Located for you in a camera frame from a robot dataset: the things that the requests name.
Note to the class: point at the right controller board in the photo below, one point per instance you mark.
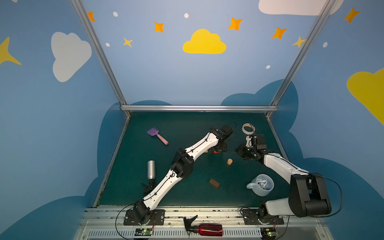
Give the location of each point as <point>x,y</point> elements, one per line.
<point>268,234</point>

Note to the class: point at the aluminium corner post left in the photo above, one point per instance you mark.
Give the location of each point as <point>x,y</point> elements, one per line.
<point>88,26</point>

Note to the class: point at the silver metal can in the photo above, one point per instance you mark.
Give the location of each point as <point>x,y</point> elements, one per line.
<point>151,170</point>

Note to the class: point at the aluminium corner post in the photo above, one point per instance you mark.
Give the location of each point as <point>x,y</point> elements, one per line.
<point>88,26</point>
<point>304,50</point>

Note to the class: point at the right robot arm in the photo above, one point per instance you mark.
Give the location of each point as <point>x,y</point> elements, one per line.
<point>308,194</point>

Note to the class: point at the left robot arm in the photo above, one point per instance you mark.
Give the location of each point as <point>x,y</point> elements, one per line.
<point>181,168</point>

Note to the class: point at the purple pink toy spatula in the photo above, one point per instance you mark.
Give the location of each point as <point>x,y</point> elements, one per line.
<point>155,132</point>

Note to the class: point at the white tape roll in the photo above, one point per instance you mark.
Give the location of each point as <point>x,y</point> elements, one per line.
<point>248,129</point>

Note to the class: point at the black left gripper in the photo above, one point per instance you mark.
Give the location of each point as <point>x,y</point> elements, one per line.
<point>218,148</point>

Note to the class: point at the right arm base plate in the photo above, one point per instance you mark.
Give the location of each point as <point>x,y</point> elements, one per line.
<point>249,216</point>

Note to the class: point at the brown wood block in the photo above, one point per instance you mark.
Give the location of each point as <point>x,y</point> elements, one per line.
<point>214,183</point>

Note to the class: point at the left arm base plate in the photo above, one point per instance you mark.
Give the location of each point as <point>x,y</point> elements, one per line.
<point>156,217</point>

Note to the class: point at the black spray nozzle on table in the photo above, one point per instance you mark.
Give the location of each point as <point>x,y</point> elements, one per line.
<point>149,188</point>

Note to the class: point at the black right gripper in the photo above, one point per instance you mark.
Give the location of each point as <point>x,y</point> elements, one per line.
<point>244,151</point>

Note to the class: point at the controller board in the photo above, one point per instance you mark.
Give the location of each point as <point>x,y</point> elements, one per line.
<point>268,234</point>
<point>143,232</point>

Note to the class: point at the left controller board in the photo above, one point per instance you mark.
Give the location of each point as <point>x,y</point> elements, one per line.
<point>143,232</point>

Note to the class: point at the aluminium frame rail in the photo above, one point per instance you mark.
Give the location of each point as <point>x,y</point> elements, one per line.
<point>159,108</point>

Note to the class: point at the red spray bottle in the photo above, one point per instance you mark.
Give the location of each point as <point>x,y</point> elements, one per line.
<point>210,230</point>

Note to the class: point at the aluminium corner post right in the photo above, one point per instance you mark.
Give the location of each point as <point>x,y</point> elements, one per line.
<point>304,50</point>

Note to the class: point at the light blue mug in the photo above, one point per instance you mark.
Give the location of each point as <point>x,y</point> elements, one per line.
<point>262,185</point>

